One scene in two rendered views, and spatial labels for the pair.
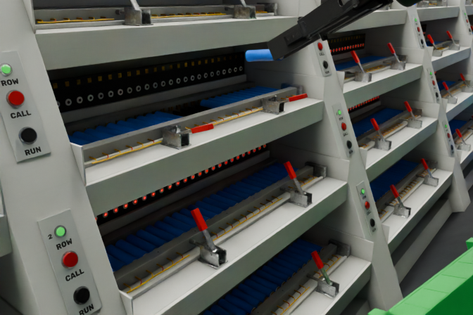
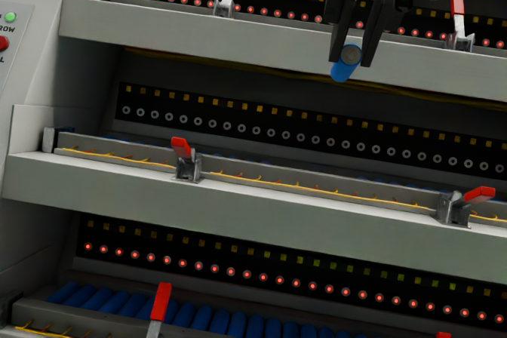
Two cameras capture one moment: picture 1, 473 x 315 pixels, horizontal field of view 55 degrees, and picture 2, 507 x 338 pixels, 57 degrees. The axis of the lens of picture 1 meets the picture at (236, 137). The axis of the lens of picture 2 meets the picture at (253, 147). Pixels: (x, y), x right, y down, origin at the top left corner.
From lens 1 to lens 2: 0.57 m
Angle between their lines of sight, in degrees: 56
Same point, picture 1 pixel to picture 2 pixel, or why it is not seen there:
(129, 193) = (64, 196)
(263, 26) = (487, 69)
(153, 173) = (109, 188)
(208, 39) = not seen: hidden behind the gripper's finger
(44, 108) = (22, 62)
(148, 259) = (81, 314)
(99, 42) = (137, 21)
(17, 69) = (22, 19)
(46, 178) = not seen: outside the picture
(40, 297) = not seen: outside the picture
